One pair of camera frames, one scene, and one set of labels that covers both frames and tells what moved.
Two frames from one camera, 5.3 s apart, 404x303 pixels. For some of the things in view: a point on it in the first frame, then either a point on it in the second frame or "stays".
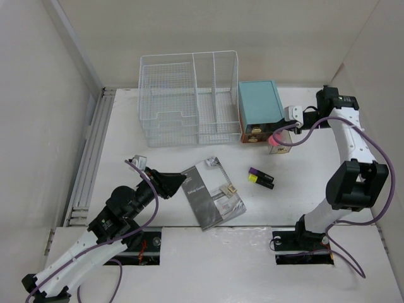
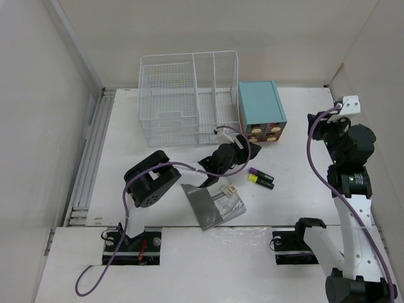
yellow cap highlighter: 255,179 stays
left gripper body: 145,193 → 240,156
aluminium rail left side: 77,216 stays
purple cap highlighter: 261,174 stays
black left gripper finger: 173,180 → 255,149
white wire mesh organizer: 189,98 stays
